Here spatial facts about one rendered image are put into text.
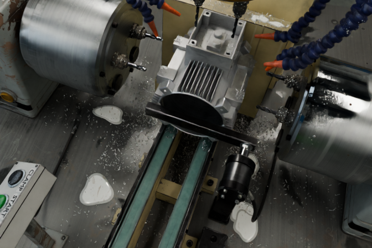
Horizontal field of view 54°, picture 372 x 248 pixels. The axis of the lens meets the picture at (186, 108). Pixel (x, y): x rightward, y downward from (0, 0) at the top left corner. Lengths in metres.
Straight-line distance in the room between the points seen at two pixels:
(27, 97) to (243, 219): 0.64
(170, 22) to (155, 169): 0.35
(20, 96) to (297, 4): 0.73
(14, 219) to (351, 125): 0.62
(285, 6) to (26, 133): 0.75
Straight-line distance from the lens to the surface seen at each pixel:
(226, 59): 0.76
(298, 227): 1.00
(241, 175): 0.73
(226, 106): 0.75
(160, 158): 0.87
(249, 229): 0.96
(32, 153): 1.06
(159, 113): 0.80
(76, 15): 0.82
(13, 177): 0.73
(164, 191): 0.91
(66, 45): 0.82
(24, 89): 1.02
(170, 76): 0.80
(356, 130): 0.75
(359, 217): 0.96
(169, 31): 0.93
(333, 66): 0.79
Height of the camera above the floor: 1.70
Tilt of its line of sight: 56 degrees down
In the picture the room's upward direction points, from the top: 7 degrees clockwise
